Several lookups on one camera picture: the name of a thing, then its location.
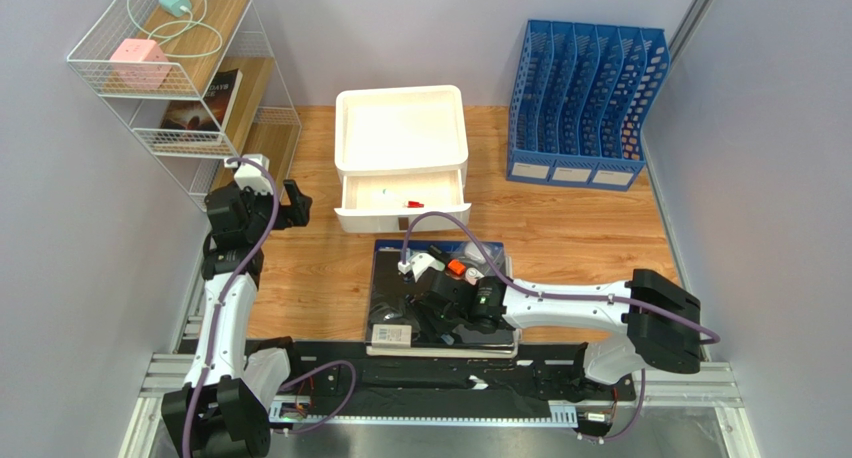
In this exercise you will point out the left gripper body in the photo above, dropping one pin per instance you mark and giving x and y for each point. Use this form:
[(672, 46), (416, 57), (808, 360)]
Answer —
[(257, 225)]

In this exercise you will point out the clear plastic bag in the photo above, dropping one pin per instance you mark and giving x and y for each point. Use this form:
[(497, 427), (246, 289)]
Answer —
[(487, 260)]

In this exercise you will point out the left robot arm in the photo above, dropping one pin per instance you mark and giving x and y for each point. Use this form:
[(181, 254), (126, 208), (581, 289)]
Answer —
[(222, 407)]

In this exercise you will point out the white wire shelf rack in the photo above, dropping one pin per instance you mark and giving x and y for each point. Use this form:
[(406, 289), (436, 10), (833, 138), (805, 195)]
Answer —
[(195, 82)]

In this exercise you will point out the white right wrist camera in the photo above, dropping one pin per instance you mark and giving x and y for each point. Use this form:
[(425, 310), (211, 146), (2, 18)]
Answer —
[(414, 266)]

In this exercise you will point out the blue file organizer rack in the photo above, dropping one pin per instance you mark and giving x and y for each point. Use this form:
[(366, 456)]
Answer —
[(581, 95)]

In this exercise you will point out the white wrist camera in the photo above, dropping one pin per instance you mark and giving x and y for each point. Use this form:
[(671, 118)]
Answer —
[(414, 266), (251, 176)]

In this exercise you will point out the pink cube power socket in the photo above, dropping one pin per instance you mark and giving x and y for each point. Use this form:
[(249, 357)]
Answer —
[(140, 63)]

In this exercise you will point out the pink correction tape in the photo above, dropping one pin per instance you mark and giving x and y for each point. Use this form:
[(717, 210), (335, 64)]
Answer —
[(473, 275)]

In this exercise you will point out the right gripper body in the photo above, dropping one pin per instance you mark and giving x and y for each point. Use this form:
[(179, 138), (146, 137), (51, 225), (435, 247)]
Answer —
[(431, 300)]

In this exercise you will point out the mint green charger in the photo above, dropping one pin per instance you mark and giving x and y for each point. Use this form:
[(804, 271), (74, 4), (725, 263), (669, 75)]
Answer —
[(177, 8)]

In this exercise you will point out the white three drawer organizer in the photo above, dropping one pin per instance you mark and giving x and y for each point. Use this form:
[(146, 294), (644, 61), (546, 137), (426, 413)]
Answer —
[(385, 131)]

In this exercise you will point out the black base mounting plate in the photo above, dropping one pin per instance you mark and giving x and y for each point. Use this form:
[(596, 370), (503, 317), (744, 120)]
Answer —
[(359, 385)]

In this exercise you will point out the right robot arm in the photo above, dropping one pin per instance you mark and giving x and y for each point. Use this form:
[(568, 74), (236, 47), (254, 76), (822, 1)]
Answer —
[(651, 321)]

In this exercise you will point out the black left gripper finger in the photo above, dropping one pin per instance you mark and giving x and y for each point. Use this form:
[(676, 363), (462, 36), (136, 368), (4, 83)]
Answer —
[(274, 193), (297, 212)]

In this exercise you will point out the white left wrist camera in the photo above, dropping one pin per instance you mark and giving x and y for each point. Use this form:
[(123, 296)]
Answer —
[(251, 176)]

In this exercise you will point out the orange black highlighter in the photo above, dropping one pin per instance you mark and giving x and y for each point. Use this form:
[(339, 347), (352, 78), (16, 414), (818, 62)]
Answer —
[(455, 266)]

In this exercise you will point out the dark cover book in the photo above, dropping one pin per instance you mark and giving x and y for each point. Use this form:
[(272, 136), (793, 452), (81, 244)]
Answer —
[(202, 122)]

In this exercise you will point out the aluminium frame rail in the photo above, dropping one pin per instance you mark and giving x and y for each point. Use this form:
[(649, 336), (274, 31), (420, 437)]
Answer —
[(715, 389)]

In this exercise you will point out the white top drawer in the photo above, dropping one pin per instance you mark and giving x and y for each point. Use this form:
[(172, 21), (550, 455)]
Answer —
[(364, 210)]

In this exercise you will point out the blue folder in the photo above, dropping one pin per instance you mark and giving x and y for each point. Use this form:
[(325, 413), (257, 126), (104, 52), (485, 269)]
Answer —
[(449, 246)]

